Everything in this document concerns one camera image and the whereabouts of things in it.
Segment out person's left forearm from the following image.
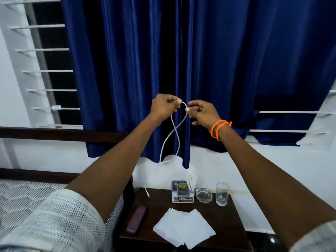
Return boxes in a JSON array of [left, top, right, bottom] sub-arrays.
[[65, 115, 161, 224]]

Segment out person's left hand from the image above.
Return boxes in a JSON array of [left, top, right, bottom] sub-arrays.
[[149, 93, 182, 123]]

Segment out dark blue curtain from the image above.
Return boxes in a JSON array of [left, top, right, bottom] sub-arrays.
[[60, 0, 336, 169]]

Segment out row of white window bars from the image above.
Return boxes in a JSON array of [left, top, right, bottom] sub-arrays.
[[1, 0, 336, 135]]

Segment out white mesh shirt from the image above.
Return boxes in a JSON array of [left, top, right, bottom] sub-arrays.
[[0, 188, 336, 252]]

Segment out white cable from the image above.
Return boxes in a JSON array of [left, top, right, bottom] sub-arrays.
[[143, 101, 188, 199]]

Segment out white folded tissues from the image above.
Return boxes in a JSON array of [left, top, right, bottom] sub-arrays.
[[186, 170, 199, 193]]

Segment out white paper napkin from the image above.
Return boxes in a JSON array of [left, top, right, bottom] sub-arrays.
[[181, 209, 216, 250], [153, 208, 190, 247]]

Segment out person's right forearm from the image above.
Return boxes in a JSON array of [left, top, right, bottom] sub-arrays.
[[217, 125, 336, 249]]

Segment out orange beaded bracelet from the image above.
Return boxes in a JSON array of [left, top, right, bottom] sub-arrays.
[[211, 120, 233, 141]]

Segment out dark wooden nightstand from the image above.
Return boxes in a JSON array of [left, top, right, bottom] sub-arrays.
[[119, 187, 254, 252]]

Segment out purple remote control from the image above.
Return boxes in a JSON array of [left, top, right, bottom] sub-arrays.
[[126, 205, 147, 235]]

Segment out person's right hand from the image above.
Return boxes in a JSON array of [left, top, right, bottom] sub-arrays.
[[185, 100, 222, 132]]

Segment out dark wooden bed headboard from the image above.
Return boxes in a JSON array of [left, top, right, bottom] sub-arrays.
[[0, 126, 135, 205]]

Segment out clear drinking glass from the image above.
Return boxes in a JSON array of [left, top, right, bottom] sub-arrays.
[[215, 182, 230, 207]]

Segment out white tissue holder box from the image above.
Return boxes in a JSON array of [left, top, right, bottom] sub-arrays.
[[171, 180, 195, 204]]

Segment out clear glass ashtray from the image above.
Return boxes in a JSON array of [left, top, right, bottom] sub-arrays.
[[195, 188, 213, 203]]

